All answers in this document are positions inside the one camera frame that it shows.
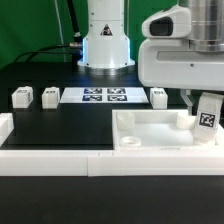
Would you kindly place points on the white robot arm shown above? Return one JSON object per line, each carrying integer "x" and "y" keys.
{"x": 106, "y": 48}

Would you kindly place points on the white U-shaped fence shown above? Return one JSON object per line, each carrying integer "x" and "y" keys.
{"x": 112, "y": 162}

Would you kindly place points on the white sheet with tags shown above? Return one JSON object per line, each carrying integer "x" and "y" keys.
{"x": 104, "y": 95}

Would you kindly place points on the white square tabletop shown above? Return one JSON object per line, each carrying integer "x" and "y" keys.
{"x": 157, "y": 129}

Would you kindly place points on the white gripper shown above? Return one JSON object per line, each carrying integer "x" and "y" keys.
{"x": 184, "y": 48}

